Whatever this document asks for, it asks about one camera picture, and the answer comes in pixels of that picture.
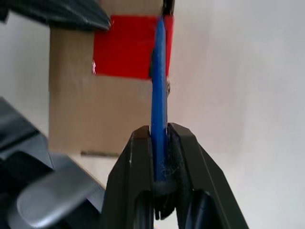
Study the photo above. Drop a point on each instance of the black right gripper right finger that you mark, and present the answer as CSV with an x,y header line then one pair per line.
x,y
205,195

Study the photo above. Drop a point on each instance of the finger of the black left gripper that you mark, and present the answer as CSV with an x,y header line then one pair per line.
x,y
71,12

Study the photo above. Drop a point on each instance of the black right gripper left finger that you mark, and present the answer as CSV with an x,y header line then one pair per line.
x,y
128,181

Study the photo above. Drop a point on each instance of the brown cardboard box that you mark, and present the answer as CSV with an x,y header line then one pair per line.
x,y
95,107

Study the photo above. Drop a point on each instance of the red sealing tape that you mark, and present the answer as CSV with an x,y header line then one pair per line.
x,y
124,47

